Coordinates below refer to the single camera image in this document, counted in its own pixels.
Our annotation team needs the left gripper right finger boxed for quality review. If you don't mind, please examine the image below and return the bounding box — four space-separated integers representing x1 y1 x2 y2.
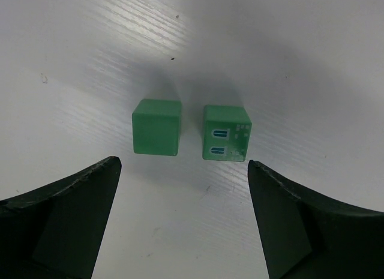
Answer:
248 160 383 278

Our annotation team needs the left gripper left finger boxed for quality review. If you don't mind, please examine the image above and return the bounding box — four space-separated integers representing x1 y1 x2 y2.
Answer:
1 156 121 278

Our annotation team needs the small green cube block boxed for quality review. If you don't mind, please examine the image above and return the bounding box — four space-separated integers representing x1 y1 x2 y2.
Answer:
132 98 182 156

